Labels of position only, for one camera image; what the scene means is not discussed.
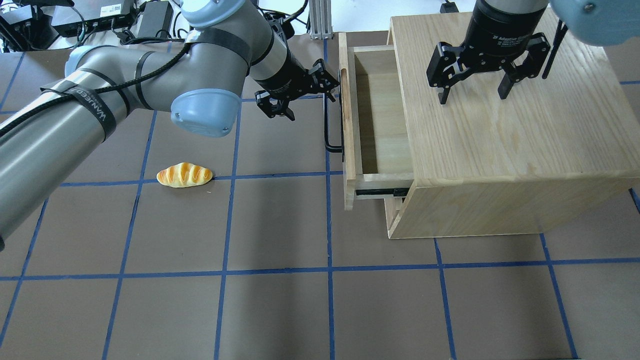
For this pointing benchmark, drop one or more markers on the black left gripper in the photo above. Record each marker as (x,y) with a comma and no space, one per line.
(283,78)

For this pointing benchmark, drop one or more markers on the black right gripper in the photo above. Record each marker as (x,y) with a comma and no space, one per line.
(501,30)

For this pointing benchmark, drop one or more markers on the black metal drawer handle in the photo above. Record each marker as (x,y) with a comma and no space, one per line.
(333,132)

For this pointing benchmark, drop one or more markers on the wooden drawer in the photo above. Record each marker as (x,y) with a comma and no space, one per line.
(376,155)
(392,207)

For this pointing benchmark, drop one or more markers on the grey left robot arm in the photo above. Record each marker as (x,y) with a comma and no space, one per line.
(201,87)

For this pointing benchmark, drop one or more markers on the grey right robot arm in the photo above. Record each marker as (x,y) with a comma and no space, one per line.
(598,23)

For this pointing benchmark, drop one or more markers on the light wooden drawer cabinet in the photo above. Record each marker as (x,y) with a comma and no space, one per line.
(522,165)

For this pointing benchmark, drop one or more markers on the toy bread roll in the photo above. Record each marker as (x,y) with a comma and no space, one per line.
(184,175)

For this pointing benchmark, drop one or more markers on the black power adapter brick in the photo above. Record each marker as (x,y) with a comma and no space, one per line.
(155,19)

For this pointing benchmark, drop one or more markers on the black electronics box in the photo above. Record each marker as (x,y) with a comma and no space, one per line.
(89,15)

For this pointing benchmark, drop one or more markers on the aluminium frame post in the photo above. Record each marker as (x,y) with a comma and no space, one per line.
(320,20)

